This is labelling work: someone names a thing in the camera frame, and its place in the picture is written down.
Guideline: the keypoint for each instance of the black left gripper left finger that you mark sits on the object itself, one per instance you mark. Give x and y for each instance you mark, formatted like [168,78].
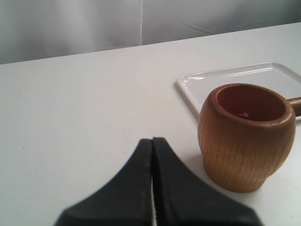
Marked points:
[125,200]

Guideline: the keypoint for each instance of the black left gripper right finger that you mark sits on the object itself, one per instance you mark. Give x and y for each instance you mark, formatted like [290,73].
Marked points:
[183,199]

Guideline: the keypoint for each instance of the brown wooden pestle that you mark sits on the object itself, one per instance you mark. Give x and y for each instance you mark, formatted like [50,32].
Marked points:
[295,102]

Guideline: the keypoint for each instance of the wooden mortar cup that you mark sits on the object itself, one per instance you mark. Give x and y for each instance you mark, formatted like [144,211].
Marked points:
[245,134]

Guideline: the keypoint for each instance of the white plastic tray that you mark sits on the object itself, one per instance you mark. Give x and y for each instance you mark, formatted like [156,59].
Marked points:
[194,88]

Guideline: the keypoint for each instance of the white backdrop curtain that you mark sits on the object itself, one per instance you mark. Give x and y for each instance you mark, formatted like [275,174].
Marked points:
[38,29]

